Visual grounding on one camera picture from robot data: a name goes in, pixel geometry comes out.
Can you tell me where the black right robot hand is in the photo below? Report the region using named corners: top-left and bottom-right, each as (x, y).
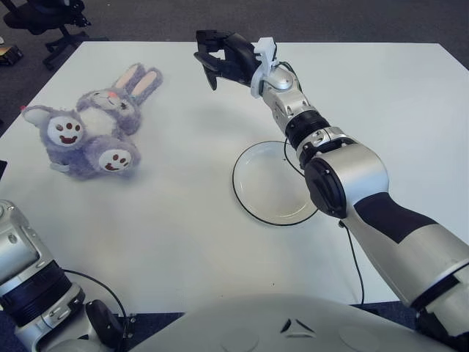
top-left (193, 29), bottom-right (263, 91)

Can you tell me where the grey robot torso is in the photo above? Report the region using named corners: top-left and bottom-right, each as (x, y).
top-left (128, 293), bottom-right (455, 352)

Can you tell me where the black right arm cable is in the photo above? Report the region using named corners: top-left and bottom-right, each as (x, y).
top-left (278, 62), bottom-right (366, 306)

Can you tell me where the black office chair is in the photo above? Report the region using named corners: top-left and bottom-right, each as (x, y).
top-left (2, 0), bottom-right (109, 70)

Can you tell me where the small cardboard box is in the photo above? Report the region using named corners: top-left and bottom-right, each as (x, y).
top-left (0, 36), bottom-right (23, 67)

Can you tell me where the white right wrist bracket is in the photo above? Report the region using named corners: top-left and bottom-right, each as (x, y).
top-left (251, 36), bottom-right (279, 99)

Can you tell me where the white plate with black rim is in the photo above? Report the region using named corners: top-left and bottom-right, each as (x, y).
top-left (232, 140), bottom-right (320, 225)

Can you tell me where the purple plush bunny doll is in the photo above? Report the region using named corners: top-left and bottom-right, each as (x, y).
top-left (21, 62), bottom-right (165, 183)

